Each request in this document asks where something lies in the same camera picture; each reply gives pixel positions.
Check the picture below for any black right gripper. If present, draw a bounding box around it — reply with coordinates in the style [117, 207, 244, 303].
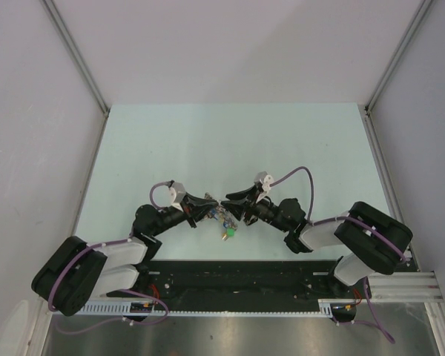
[221, 184, 289, 233]

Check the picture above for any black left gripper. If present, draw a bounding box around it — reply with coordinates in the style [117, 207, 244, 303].
[151, 191, 217, 237]

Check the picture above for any large metal key organizer ring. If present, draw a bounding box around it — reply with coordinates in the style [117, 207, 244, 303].
[203, 191, 240, 242]

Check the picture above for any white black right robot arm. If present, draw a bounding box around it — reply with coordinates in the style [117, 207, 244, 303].
[221, 187, 413, 297]

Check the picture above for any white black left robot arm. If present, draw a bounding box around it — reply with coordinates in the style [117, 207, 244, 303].
[31, 194, 219, 316]

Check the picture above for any green key tag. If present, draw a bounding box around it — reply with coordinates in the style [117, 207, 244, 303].
[222, 228, 235, 240]

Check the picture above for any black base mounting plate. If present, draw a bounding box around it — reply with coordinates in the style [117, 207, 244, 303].
[96, 259, 420, 309]

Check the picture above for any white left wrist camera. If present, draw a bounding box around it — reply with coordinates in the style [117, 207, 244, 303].
[168, 182, 186, 211]

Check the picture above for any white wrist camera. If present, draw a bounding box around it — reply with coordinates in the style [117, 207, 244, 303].
[168, 182, 186, 211]
[254, 171, 274, 203]

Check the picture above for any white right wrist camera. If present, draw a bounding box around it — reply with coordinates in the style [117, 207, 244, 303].
[254, 171, 274, 203]

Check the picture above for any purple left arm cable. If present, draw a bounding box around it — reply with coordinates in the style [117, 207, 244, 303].
[47, 179, 175, 334]

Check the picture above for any white slotted cable duct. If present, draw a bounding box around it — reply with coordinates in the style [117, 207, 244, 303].
[79, 299, 357, 318]

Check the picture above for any aluminium frame rail right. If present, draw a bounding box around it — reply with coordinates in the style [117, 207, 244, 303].
[365, 0, 437, 112]

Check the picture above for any aluminium frame rail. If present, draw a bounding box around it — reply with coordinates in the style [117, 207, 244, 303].
[365, 0, 437, 112]
[40, 0, 111, 116]

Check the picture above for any aluminium frame rail left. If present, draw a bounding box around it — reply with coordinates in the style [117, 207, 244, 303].
[40, 0, 111, 116]

